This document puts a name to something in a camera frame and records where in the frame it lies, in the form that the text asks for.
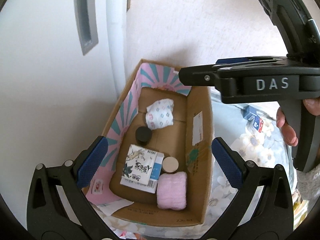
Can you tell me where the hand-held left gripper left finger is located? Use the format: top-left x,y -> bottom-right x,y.
26,135 -> 118,240

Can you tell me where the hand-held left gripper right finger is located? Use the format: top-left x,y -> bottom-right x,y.
211,137 -> 294,240

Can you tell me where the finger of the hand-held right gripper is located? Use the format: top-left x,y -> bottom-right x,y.
178,64 -> 240,91
215,56 -> 288,68

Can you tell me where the white box with ink drawing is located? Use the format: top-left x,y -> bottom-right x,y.
120,144 -> 164,187

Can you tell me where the white patterned cloth bundle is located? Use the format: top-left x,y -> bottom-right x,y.
145,99 -> 174,130

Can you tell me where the beige round disc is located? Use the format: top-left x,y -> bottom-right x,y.
162,156 -> 179,173

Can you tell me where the black round jar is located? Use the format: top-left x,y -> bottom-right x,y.
135,126 -> 152,146

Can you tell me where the pink towel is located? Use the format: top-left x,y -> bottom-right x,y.
156,171 -> 188,210

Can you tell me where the cardboard box with pink lining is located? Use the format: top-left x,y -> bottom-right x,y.
82,59 -> 215,227

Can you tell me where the blue and white box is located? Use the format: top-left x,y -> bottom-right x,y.
146,154 -> 165,194

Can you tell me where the person's right hand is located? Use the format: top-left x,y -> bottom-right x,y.
276,98 -> 320,147

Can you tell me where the light blue floral blanket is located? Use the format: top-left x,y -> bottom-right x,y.
100,90 -> 300,240

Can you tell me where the small blue box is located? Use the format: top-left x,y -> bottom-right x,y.
242,105 -> 258,120

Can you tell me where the blue and red card pack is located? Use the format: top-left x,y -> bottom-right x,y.
251,116 -> 265,133

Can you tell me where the white wardrobe with grey handle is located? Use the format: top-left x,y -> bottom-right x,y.
0,0 -> 129,230

